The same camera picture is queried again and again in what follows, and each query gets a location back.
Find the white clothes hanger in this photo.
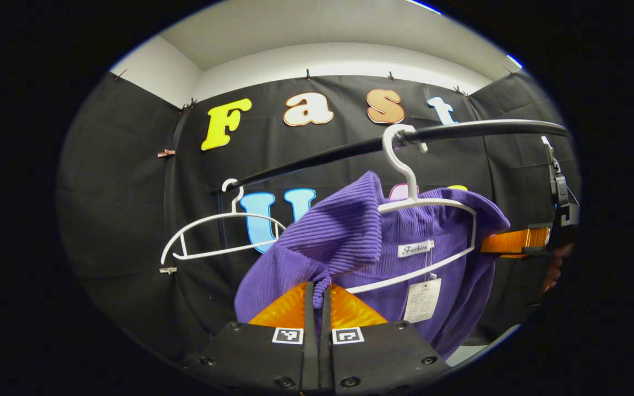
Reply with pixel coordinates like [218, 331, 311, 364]
[160, 179, 287, 266]
[345, 124, 477, 295]

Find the purple ribbed garment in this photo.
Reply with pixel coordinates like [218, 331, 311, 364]
[233, 170, 511, 361]

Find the black clothes rack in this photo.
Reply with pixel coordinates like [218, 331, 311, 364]
[211, 119, 570, 193]

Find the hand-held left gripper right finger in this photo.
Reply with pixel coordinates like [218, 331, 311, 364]
[320, 283, 450, 396]

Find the row of black cloth clips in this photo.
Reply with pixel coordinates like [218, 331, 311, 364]
[113, 67, 516, 111]

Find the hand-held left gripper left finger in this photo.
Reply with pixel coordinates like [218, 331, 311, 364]
[182, 282, 319, 396]

